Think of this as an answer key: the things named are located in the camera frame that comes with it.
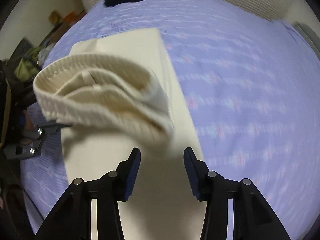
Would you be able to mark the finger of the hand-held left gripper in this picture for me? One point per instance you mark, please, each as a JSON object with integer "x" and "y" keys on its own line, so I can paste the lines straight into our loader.
{"x": 25, "y": 151}
{"x": 50, "y": 128}

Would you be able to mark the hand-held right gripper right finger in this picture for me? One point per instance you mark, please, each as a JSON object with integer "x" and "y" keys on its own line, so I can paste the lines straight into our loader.
{"x": 193, "y": 180}

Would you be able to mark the green bag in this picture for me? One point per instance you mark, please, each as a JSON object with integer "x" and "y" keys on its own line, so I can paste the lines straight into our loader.
{"x": 25, "y": 66}

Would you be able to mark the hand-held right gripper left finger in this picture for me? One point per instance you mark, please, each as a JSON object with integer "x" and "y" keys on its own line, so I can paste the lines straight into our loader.
{"x": 131, "y": 180}

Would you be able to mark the orange cloth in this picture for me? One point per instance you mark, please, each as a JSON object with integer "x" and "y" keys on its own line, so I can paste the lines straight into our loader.
{"x": 72, "y": 16}

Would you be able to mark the cream pants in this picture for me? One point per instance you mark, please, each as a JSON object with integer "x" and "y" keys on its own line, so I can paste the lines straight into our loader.
{"x": 100, "y": 100}

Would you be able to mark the bed with purple sheet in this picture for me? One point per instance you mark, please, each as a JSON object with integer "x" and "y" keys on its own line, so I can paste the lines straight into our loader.
{"x": 237, "y": 92}

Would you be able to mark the grey headboard cushion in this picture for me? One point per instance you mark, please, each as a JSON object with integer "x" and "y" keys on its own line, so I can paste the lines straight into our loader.
{"x": 308, "y": 36}

